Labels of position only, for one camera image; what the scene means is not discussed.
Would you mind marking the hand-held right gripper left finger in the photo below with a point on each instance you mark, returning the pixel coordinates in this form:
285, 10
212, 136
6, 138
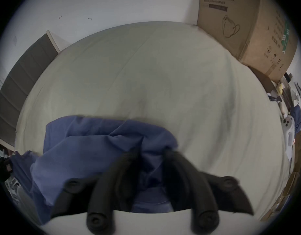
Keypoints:
105, 192

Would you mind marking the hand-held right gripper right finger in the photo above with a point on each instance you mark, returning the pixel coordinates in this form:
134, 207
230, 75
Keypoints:
189, 180

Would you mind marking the dark blue shirt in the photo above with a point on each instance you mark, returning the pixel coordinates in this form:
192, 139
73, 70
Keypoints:
91, 146

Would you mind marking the bed with beige sheet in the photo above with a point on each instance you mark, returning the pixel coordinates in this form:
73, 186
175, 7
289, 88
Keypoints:
152, 82

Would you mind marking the grey padded headboard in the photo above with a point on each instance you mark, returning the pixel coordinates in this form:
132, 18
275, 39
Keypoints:
20, 82

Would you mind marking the large brown cardboard carton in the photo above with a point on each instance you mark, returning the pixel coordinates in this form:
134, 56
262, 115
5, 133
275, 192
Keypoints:
248, 26

